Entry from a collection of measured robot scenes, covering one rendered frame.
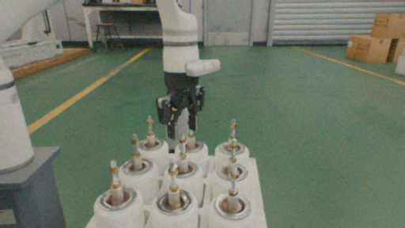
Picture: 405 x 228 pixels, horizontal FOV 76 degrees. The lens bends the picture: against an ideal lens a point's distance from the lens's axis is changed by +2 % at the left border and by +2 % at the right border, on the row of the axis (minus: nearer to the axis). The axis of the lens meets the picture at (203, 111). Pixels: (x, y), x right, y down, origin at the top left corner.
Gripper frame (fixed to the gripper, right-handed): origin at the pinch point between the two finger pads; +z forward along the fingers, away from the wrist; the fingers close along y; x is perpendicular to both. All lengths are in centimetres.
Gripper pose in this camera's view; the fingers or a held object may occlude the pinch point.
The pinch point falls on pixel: (183, 129)
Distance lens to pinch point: 60.0
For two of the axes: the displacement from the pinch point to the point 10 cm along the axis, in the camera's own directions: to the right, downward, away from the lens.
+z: 0.0, 9.4, 3.5
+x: 8.0, 2.1, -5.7
